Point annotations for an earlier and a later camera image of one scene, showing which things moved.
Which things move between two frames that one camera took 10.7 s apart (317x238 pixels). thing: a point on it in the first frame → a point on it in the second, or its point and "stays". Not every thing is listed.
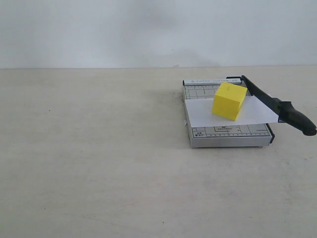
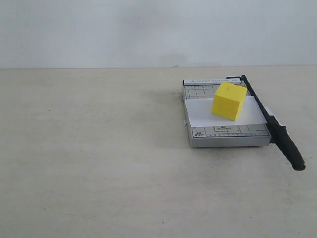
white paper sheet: x=252 y=111 stays
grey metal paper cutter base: x=234 y=136 stays
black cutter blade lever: x=284 y=109 → x=279 y=134
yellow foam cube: x=228 y=101 stays
